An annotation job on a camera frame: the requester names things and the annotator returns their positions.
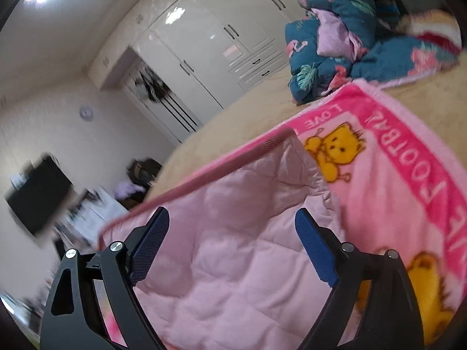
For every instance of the cream and red pillow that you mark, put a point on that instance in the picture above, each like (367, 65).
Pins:
(434, 25)

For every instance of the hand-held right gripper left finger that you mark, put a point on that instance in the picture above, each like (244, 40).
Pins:
(151, 242)

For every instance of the bed with beige sheet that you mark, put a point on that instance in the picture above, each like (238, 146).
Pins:
(248, 116)

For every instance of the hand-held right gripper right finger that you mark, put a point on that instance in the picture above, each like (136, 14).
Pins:
(315, 249)

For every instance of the white wardrobe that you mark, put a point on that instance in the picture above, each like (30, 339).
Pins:
(204, 36)

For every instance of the pink quilted jacket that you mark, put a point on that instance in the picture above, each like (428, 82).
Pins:
(237, 233)

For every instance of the hanging bags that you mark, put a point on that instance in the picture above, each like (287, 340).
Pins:
(151, 85)

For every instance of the round wall clock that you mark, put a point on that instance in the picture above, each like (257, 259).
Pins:
(87, 113)

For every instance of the white drawer cabinet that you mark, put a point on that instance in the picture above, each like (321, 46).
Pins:
(98, 211)

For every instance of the teal floral pillow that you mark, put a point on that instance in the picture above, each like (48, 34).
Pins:
(405, 58)

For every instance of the pink bear printed blanket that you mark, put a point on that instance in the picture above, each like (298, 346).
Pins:
(394, 175)

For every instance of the teal floral quilt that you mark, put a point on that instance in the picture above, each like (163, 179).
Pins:
(335, 14)

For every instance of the black television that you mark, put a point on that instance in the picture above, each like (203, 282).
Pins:
(40, 195)

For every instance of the black bag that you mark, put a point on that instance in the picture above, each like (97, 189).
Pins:
(144, 171)

